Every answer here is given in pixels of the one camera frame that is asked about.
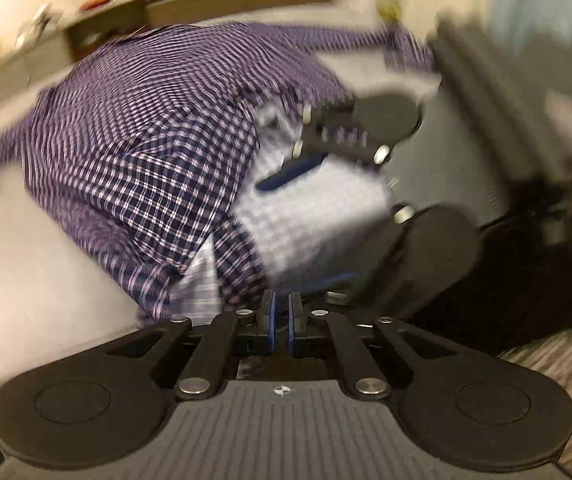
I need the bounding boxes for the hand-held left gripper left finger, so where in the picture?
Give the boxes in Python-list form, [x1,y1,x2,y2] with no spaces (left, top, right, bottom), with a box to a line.
[106,290,279,401]

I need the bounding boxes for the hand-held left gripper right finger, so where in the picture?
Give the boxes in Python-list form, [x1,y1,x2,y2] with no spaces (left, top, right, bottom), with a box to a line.
[289,293,459,401]

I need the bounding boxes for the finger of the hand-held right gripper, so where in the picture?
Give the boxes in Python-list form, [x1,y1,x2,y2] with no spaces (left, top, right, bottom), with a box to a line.
[323,206,417,307]
[256,100,393,194]

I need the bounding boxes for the navy plaid shirt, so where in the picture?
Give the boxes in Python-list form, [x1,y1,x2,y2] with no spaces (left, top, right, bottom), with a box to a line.
[0,20,441,326]

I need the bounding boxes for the glass tea bottle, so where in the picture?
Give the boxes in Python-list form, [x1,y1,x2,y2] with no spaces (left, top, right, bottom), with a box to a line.
[373,0,405,26]

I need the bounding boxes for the long brown TV cabinet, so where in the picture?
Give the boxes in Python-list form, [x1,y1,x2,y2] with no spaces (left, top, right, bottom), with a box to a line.
[0,0,333,106]

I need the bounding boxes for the white and dark object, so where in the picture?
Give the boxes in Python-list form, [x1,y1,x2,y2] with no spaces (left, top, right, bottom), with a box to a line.
[15,4,63,47]

